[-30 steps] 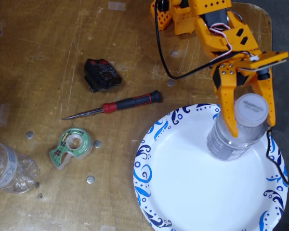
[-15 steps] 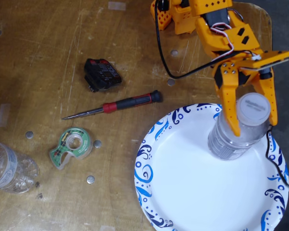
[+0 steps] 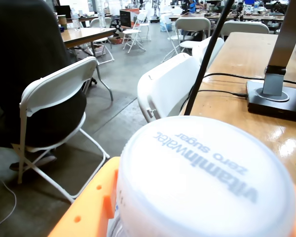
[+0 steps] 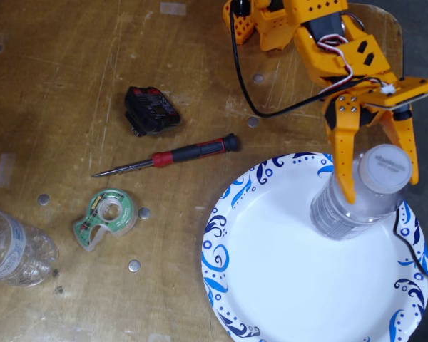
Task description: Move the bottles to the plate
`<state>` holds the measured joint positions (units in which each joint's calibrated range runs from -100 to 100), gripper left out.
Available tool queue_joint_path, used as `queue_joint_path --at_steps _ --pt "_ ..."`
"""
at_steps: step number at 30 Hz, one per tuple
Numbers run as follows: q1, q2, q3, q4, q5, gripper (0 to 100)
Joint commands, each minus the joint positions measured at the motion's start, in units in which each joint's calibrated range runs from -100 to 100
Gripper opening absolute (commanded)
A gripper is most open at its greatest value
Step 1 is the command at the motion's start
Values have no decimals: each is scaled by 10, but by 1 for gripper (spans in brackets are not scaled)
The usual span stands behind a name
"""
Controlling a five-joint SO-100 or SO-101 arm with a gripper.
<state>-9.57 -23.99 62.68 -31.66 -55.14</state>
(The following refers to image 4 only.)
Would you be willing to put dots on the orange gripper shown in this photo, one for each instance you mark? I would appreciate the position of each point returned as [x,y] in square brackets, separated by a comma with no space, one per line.
[346,115]

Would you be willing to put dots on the vitamin water bottle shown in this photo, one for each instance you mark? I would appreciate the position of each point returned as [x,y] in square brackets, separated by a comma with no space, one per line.
[346,217]

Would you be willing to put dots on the clear drinking water bottle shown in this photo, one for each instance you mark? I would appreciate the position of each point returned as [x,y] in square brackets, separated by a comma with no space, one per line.
[21,249]

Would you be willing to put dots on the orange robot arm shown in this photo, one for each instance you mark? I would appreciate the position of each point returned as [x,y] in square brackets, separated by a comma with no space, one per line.
[317,46]

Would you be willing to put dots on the blue floral paper plate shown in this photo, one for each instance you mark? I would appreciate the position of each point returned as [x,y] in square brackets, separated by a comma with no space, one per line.
[289,267]

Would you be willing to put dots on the red black screwdriver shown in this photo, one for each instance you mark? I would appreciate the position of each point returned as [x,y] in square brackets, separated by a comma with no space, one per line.
[192,151]

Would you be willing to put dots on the black battery pack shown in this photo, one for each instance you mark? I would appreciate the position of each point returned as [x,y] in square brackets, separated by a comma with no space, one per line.
[151,110]

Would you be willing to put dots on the clear tape strip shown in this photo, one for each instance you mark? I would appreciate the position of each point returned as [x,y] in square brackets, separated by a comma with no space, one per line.
[173,8]
[4,171]

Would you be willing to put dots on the green tape dispenser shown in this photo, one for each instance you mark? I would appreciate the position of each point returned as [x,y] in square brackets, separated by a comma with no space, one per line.
[123,213]

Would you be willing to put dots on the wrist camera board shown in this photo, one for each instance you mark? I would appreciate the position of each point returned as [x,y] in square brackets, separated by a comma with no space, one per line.
[413,90]

